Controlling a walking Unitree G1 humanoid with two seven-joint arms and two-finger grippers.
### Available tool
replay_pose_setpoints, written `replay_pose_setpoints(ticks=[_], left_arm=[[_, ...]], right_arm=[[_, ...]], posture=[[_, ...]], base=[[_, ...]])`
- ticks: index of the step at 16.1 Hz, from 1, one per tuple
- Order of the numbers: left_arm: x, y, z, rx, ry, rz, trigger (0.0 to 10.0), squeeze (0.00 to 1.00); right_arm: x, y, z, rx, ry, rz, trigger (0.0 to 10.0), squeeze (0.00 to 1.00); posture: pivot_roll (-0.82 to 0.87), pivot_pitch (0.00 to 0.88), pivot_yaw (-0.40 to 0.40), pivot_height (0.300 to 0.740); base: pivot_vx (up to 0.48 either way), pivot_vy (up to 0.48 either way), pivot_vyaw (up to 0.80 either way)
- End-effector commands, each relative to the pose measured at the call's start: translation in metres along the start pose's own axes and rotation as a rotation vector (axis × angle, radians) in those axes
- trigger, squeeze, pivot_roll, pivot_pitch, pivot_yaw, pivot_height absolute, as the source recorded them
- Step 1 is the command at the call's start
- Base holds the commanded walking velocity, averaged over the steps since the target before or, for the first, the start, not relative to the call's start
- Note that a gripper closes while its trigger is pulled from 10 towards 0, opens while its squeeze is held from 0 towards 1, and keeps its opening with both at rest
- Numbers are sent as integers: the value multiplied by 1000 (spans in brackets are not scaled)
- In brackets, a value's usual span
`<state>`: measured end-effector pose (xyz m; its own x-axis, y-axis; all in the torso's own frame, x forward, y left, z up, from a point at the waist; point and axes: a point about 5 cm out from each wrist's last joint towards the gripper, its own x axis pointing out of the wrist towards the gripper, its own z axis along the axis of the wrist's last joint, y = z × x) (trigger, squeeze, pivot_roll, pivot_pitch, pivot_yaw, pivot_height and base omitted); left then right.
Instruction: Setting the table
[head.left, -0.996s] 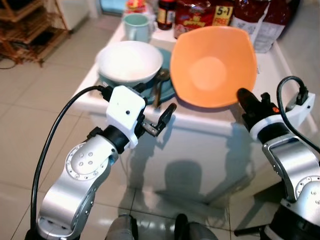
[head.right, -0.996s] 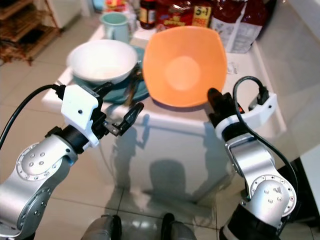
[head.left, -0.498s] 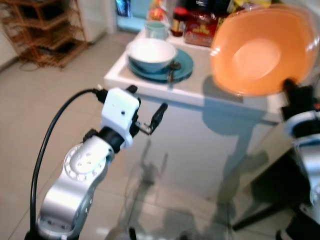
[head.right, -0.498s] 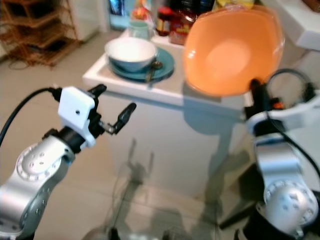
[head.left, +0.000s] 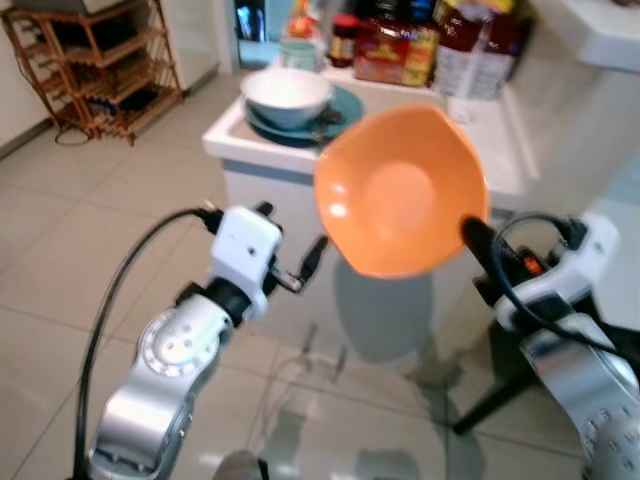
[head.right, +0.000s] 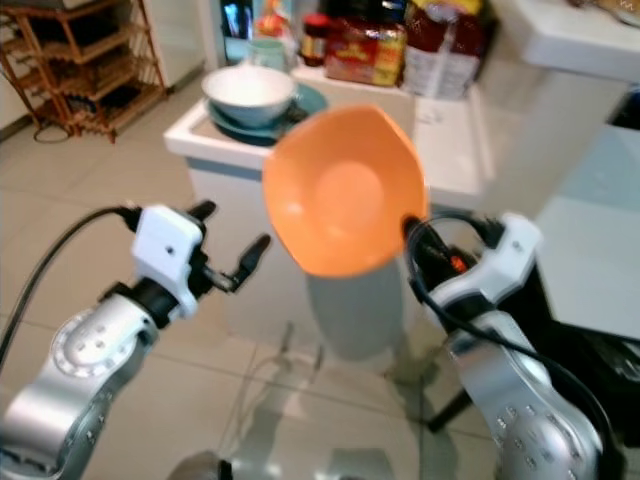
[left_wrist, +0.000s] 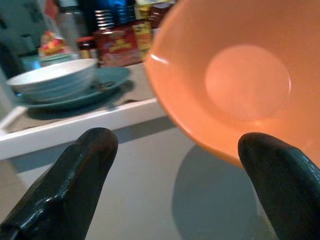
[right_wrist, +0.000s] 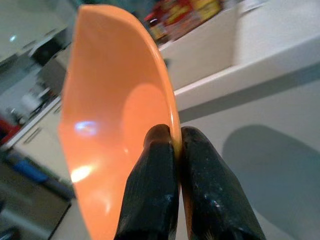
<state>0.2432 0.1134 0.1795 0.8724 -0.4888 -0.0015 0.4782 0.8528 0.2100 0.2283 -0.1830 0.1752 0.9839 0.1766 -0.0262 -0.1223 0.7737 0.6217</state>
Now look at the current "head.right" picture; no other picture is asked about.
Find pale green mug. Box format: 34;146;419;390
247;37;290;72

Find large jar with red label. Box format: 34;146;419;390
322;0;409;87

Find wooden shelf rack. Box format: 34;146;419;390
0;0;167;146

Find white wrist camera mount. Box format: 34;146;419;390
422;212;544;333
132;204;207;317

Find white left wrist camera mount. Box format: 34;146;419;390
132;204;207;317

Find grey robot foot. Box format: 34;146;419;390
169;451;233;480

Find glass table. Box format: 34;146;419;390
534;118;640;343

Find dark jar with red lid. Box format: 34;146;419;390
299;11;334;69

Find white wall basin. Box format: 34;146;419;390
508;0;640;84

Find red and white food package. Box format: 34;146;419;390
402;0;487;100

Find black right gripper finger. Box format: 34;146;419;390
402;213;440;264

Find teal plate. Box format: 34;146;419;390
207;82;330;146

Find white counter cabinet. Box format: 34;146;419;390
162;58;623;353

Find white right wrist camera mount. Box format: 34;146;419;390
422;212;544;333

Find orange snack packet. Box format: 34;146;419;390
252;0;292;44

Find white ceramic bowl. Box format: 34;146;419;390
202;64;299;130

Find orange plastic bowl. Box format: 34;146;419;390
262;103;429;279

